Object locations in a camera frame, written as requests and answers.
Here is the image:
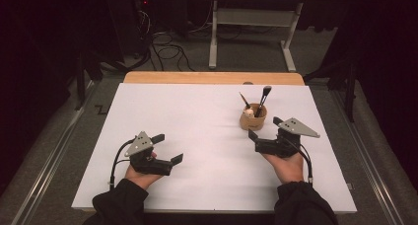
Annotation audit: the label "left hand-held gripper black cable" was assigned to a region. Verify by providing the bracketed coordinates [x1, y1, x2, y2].
[109, 137, 136, 189]

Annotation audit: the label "round wooden brush holder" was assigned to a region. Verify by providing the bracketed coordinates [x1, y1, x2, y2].
[239, 102, 268, 131]

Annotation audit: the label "person's right hand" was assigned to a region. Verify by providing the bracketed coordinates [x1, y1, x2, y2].
[262, 150, 305, 185]

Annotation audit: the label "thin black orange-tipped brush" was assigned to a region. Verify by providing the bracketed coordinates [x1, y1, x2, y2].
[239, 91, 252, 111]

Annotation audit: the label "dark equipment with red light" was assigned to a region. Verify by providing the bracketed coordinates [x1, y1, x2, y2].
[106, 0, 156, 63]

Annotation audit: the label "black floor cables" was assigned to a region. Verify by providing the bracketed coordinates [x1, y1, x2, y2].
[132, 7, 196, 73]

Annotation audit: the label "hand-held gripper black cable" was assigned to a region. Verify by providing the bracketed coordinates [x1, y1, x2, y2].
[285, 137, 314, 187]
[109, 137, 136, 189]

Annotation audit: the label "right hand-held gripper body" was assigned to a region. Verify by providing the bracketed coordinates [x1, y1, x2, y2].
[254, 117, 320, 159]

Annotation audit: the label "white table mat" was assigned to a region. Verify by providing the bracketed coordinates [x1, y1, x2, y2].
[71, 82, 358, 214]

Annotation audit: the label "right hand-held gripper black cable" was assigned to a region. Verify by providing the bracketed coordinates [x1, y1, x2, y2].
[285, 137, 314, 187]

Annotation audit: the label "metal floor rail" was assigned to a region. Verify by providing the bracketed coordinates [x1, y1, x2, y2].
[331, 90, 405, 225]
[11, 81, 97, 225]

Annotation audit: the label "white-framed desk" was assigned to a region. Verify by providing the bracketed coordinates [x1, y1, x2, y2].
[208, 0, 348, 73]

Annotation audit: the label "person's left hand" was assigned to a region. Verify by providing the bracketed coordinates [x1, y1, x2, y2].
[124, 163, 164, 190]

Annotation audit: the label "wooden table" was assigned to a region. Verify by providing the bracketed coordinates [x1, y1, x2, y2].
[122, 70, 306, 87]

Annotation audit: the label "black makeup brush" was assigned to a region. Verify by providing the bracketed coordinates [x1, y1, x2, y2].
[254, 85, 273, 118]

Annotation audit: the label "black metal stand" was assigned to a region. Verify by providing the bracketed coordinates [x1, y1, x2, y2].
[302, 53, 359, 123]
[73, 50, 152, 112]

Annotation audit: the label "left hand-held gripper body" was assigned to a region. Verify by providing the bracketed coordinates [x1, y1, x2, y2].
[124, 130, 174, 177]

